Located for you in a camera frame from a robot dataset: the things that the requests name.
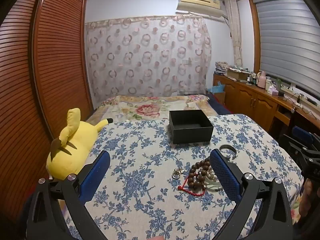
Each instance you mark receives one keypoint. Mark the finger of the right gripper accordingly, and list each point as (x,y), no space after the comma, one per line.
(301,131)

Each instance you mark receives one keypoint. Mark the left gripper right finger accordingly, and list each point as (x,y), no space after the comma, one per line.
(273,220)

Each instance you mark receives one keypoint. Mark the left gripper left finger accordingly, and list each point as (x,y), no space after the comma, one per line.
(45,220)

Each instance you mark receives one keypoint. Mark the dark metal bangle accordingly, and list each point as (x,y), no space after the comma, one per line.
(228,152)

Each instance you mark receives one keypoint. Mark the black jewelry box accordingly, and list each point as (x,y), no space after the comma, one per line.
(189,126)

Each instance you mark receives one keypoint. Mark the pale green jade bangle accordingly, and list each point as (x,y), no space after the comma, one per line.
(213,184)

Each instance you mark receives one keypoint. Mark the person's right hand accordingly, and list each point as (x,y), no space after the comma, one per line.
(309,193)

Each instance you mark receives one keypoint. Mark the wooden sideboard cabinet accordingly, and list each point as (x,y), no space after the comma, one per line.
(272,113)

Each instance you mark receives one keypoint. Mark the pink tissue pack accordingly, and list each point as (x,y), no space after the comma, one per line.
(272,91)

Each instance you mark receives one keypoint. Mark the pink thermos jug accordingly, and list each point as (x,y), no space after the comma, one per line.
(261,77)

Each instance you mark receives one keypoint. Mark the yellow pikachu plush toy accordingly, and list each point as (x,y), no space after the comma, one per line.
(69,151)

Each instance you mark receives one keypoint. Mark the cardboard box on cabinet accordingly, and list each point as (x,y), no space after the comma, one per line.
(237,74)

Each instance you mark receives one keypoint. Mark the blue tissue paper bag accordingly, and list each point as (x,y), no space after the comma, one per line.
(218,88)

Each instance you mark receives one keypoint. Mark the grey window blind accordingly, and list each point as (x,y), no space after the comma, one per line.
(289,42)

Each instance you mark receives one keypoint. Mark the blue floral white blanket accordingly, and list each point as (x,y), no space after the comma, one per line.
(139,198)

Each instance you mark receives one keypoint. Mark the pink floral bed cover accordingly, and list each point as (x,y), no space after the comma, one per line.
(121,108)

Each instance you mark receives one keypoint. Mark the beige tied side curtain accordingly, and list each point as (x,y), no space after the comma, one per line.
(235,28)

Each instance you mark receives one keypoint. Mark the wooden louvered wardrobe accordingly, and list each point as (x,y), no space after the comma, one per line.
(43,75)

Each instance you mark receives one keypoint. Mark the circle patterned sheer curtain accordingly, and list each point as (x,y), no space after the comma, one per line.
(147,56)

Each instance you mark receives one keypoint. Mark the cream wall air conditioner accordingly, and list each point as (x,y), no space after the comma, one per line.
(204,7)

